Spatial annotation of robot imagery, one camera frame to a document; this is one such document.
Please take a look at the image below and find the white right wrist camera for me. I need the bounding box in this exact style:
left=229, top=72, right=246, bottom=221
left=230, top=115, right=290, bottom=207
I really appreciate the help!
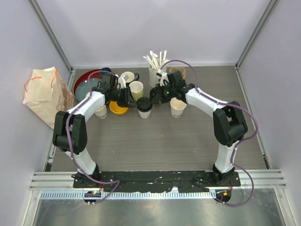
left=156, top=69, right=169, bottom=86

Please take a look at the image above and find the small blue cup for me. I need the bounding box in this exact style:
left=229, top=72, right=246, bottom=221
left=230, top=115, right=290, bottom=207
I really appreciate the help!
left=101, top=67, right=112, bottom=74

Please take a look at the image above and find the red round tray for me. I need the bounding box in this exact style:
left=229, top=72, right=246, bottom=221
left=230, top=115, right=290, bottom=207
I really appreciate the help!
left=73, top=69, right=101, bottom=98

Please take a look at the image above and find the slotted cable duct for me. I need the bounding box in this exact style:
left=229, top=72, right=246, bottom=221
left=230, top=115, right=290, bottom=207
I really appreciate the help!
left=40, top=190, right=216, bottom=201

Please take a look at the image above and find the white paper cup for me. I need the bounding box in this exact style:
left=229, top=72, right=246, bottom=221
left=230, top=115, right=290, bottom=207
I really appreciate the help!
left=170, top=97, right=187, bottom=118
left=138, top=110, right=151, bottom=119

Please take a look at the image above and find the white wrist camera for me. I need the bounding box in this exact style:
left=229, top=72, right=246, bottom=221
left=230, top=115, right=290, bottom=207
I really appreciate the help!
left=117, top=74, right=129, bottom=89
left=156, top=69, right=169, bottom=86

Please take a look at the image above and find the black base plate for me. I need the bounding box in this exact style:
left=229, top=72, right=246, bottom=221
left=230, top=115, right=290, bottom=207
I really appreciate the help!
left=72, top=169, right=242, bottom=194

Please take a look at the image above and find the brown paper bag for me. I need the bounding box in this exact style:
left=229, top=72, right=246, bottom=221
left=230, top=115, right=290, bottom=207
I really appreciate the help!
left=23, top=67, right=74, bottom=129

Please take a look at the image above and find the stack of white paper cups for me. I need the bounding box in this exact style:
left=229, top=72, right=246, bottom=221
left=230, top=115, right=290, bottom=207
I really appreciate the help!
left=86, top=92, right=107, bottom=119

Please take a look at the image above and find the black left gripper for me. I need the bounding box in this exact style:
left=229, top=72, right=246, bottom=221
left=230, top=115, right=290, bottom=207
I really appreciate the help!
left=111, top=86, right=138, bottom=108

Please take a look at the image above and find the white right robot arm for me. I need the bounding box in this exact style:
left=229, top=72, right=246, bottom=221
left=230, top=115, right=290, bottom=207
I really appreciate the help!
left=150, top=70, right=248, bottom=186

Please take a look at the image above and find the black cup lid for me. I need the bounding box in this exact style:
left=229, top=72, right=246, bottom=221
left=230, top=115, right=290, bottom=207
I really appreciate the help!
left=136, top=97, right=152, bottom=112

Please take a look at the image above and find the pale green mug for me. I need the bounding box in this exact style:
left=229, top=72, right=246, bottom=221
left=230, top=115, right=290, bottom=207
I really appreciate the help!
left=129, top=81, right=144, bottom=101

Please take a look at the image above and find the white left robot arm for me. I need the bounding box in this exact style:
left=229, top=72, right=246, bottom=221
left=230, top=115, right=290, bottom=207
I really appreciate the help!
left=53, top=73, right=137, bottom=188

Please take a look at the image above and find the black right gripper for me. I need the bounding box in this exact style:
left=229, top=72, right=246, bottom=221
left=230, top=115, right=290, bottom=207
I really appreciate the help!
left=151, top=83, right=175, bottom=105

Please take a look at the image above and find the dark green mug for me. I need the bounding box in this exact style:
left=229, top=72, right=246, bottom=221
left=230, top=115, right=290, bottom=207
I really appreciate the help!
left=120, top=72, right=140, bottom=87

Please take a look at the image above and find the white straw holder cup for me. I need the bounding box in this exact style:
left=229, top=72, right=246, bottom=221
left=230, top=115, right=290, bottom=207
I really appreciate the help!
left=149, top=64, right=161, bottom=88

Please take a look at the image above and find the orange bowl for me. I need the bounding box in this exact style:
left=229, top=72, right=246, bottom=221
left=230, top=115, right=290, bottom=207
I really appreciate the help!
left=109, top=101, right=128, bottom=115

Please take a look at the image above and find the blue-grey plate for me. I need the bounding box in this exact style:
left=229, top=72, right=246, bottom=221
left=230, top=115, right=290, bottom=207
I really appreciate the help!
left=75, top=78, right=101, bottom=102

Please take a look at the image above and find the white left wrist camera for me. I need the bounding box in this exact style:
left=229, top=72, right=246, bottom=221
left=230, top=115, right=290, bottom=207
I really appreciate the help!
left=117, top=74, right=129, bottom=89

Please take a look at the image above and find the cardboard cup carrier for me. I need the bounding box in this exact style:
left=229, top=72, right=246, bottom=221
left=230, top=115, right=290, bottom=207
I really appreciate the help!
left=169, top=67, right=186, bottom=79

